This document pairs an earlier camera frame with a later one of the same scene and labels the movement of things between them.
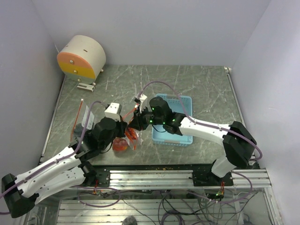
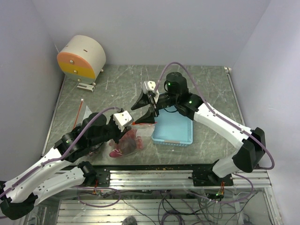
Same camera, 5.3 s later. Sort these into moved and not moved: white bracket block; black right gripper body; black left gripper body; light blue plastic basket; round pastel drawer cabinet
Moved: black right gripper body
Not moved: round pastel drawer cabinet; white bracket block; light blue plastic basket; black left gripper body
